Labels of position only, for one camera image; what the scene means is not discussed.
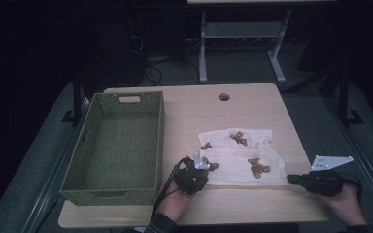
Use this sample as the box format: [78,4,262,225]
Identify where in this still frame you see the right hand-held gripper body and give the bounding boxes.
[299,154,355,198]

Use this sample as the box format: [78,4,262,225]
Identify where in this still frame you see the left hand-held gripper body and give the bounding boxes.
[173,151,210,196]

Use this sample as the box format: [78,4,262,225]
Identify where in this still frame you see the cream cloth with bear print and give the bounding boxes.
[197,127,290,187]

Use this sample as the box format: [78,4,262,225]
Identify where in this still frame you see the green woven basket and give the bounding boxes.
[58,91,165,207]

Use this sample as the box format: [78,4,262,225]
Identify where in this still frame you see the person's left hand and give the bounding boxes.
[157,180,196,223]

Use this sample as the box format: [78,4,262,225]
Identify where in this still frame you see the person's right hand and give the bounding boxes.
[317,183,369,227]

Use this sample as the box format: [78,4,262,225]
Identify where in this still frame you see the aluminium floor rail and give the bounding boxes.
[21,96,92,233]
[322,96,373,224]

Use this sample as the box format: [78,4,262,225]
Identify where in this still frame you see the black metal post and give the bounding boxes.
[61,69,83,126]
[337,64,365,128]

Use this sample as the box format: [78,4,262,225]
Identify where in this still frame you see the black floor cables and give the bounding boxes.
[142,53,202,87]

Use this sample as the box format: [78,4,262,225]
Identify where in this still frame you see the grey metal table frame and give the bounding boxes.
[198,9,293,84]

